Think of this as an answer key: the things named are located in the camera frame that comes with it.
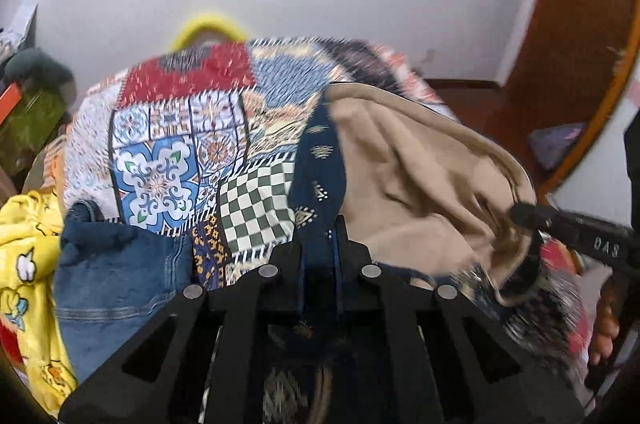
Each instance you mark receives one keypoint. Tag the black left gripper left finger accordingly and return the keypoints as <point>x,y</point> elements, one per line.
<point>194,361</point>

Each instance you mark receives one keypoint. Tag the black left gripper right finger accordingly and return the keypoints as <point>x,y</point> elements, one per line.
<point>418,356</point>

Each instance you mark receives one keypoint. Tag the navy patterned hooded garment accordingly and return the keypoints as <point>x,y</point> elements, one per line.
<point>300,343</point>

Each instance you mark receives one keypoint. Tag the person's right hand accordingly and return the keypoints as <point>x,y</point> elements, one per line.
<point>605,326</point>

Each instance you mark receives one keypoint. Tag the grey purple cloth on floor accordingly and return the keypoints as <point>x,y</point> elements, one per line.
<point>551,145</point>

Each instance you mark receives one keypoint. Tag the blue denim jeans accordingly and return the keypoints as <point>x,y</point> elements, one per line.
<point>110,280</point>

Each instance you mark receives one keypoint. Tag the colourful patchwork bedspread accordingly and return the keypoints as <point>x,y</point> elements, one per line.
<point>207,141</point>

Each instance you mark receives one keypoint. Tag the yellow cartoon print garment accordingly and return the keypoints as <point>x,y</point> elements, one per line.
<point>31,225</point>

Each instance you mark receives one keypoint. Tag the brown wooden door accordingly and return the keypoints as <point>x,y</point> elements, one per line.
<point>565,65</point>

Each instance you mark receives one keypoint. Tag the green patterned bag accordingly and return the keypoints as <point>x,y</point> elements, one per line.
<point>28,128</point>

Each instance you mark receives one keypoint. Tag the orange box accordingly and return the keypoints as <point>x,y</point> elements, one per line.
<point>9,99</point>

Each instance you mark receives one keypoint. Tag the yellow fluffy pillow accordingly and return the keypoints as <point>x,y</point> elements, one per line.
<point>217,25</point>

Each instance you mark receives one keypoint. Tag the white wall socket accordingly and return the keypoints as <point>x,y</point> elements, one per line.
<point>429,56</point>

